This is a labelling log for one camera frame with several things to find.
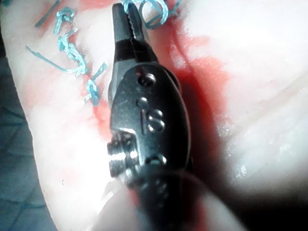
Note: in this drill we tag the blue stitching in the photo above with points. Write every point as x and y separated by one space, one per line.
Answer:
72 51

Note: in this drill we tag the tissue pad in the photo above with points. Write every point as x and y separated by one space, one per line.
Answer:
252 84

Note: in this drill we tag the right arm needle driver jaw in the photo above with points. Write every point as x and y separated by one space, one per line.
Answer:
140 43
121 29

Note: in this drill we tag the blue thread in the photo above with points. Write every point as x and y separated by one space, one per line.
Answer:
166 14

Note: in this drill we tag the dark right arm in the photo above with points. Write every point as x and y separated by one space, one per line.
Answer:
216 216

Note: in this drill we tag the right arm needle driver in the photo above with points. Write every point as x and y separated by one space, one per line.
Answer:
154 115

